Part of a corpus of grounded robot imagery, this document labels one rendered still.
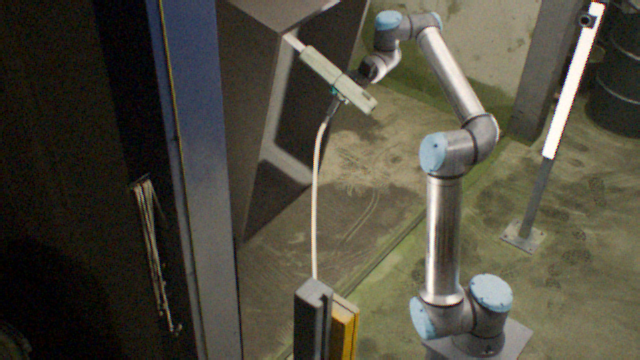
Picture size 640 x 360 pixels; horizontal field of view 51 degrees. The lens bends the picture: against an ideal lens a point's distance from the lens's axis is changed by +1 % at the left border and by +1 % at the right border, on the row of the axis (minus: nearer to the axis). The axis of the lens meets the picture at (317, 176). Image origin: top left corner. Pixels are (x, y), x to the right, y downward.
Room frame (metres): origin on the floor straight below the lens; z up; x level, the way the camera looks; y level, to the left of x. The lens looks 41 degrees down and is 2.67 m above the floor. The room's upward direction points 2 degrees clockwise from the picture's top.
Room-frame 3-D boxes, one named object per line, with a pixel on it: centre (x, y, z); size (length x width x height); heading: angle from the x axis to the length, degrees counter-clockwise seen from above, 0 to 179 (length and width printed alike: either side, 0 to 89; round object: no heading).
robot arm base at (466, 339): (1.50, -0.61, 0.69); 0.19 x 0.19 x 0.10
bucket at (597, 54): (4.27, -1.88, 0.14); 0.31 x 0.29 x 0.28; 143
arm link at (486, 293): (1.49, -0.60, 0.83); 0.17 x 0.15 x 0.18; 107
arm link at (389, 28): (2.15, -0.24, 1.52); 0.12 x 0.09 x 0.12; 107
